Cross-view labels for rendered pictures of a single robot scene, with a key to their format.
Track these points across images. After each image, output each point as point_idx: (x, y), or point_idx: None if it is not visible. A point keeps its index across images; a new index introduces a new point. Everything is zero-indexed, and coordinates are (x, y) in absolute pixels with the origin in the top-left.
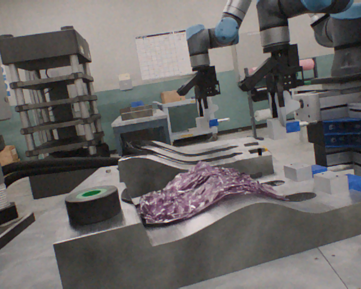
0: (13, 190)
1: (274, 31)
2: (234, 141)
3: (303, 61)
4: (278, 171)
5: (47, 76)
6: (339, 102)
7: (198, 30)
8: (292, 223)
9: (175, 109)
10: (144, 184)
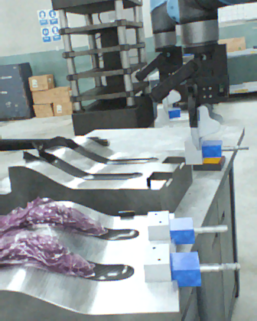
0: (63, 130)
1: (190, 27)
2: (219, 130)
3: None
4: (201, 196)
5: (99, 20)
6: None
7: (161, 2)
8: (53, 319)
9: (233, 59)
10: (31, 194)
